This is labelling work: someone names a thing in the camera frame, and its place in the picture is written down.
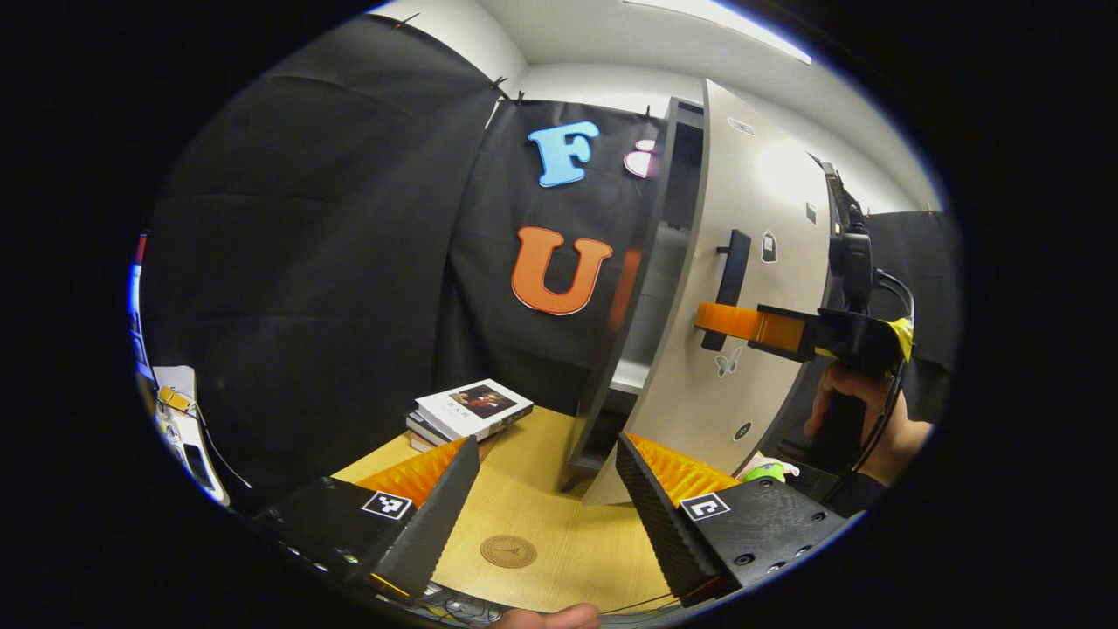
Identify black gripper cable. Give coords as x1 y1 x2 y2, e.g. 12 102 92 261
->
843 269 916 503

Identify black backdrop cloth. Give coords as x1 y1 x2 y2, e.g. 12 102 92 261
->
140 13 962 516

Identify green plush toy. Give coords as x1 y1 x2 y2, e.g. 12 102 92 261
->
735 453 800 483

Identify computer monitor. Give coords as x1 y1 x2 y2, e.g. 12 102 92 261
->
129 232 151 385

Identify round brown coaster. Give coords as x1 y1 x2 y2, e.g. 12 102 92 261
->
480 534 539 570

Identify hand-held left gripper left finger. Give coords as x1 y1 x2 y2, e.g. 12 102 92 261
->
253 435 483 604

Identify tan book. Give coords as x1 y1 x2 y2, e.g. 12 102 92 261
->
409 432 499 455

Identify dark book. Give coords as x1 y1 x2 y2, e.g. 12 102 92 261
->
404 412 503 448

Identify white book with portrait cover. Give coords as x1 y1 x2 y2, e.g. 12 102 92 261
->
414 378 535 442

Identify white paper sheets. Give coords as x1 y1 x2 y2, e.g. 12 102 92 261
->
153 365 231 508

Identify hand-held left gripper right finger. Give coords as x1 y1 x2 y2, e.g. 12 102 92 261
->
616 432 848 608

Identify grey cabinet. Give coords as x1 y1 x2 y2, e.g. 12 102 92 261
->
559 96 708 494

